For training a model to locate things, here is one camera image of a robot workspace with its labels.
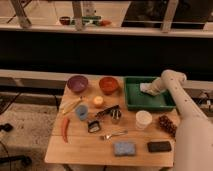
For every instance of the yellow banana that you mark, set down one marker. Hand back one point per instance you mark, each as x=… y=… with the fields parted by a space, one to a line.
x=68 y=106

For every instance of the red chili pepper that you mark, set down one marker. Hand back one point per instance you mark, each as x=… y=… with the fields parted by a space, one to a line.
x=64 y=127

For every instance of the white cup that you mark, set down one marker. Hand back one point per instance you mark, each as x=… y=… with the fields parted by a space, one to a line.
x=143 y=119

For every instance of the small metal cup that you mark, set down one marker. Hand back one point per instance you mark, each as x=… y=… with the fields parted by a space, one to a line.
x=115 y=116

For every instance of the small orange fruit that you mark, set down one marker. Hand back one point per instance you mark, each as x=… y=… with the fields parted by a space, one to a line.
x=98 y=101

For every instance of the purple bowl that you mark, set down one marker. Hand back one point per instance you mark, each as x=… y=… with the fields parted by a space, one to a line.
x=77 y=83

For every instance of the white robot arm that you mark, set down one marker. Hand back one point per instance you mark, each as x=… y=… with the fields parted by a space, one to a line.
x=193 y=149

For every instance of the blue sponge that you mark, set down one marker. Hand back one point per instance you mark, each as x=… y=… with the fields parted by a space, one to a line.
x=124 y=149

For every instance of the black handled tool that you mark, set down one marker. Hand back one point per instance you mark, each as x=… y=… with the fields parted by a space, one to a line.
x=107 y=111

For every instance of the dark red grape bunch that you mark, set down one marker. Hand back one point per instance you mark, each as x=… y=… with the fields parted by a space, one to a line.
x=167 y=125

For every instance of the blue cup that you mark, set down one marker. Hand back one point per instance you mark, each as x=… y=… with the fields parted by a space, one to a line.
x=82 y=112

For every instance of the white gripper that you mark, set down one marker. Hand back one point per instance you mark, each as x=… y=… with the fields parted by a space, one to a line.
x=156 y=87

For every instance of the black binder clip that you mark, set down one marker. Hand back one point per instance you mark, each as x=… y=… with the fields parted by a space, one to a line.
x=94 y=126

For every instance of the dark red background bowl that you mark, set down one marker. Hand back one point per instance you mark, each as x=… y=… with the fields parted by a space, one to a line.
x=64 y=20

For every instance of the black rectangular block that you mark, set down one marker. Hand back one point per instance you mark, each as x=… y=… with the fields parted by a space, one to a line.
x=159 y=146

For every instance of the orange background object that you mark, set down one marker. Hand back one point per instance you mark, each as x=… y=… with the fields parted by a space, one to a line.
x=105 y=23

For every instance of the green plastic tray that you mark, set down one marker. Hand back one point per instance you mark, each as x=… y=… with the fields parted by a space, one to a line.
x=136 y=100

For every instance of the green background object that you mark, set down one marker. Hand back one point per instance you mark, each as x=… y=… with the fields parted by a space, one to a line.
x=86 y=20

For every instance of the wooden table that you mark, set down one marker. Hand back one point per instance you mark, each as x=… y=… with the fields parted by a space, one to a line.
x=86 y=148

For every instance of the orange bowl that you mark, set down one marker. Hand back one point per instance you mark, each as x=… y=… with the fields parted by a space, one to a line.
x=108 y=85

